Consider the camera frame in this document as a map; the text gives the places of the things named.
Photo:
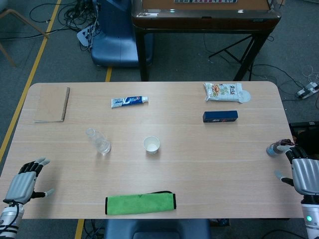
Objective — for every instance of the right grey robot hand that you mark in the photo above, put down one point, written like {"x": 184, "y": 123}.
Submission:
{"x": 306, "y": 174}

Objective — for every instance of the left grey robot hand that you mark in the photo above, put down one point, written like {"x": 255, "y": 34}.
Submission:
{"x": 21, "y": 184}

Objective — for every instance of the transparent plastic water bottle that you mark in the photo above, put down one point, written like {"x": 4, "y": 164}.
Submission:
{"x": 101, "y": 144}

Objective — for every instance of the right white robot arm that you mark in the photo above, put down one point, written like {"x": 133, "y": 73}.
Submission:
{"x": 310, "y": 216}

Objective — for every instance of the small dark drink bottle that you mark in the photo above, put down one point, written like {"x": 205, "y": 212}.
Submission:
{"x": 271, "y": 150}

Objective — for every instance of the white paper cup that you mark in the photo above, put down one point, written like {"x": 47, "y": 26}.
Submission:
{"x": 151, "y": 144}

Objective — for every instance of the black equipment case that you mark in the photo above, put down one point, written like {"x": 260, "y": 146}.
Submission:
{"x": 307, "y": 134}

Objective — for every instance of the grey power strip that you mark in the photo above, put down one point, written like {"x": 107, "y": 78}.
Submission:
{"x": 306, "y": 90}

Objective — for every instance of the brown spiral notebook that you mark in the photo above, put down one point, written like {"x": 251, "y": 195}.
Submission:
{"x": 51, "y": 104}

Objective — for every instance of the white round disc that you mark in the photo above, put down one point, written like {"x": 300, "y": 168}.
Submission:
{"x": 247, "y": 96}

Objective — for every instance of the dark blue rectangular box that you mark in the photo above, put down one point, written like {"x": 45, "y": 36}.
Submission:
{"x": 220, "y": 116}

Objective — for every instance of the white snack bag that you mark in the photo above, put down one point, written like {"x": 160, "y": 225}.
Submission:
{"x": 221, "y": 92}

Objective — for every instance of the green microfibre cloth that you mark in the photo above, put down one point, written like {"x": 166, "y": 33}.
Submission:
{"x": 139, "y": 203}

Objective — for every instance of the blue white toothpaste tube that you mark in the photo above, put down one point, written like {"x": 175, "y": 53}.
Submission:
{"x": 129, "y": 101}

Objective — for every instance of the dark blue seat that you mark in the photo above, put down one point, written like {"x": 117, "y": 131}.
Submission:
{"x": 157, "y": 229}

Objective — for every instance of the white power strip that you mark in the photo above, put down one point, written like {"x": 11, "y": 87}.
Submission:
{"x": 84, "y": 36}

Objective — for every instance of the white chair with wooden legs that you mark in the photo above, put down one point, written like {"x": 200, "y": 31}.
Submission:
{"x": 22, "y": 21}

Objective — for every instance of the blue machine base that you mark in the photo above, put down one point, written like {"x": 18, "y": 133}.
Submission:
{"x": 114, "y": 37}

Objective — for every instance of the brown mahjong table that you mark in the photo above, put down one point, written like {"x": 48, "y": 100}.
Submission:
{"x": 204, "y": 21}

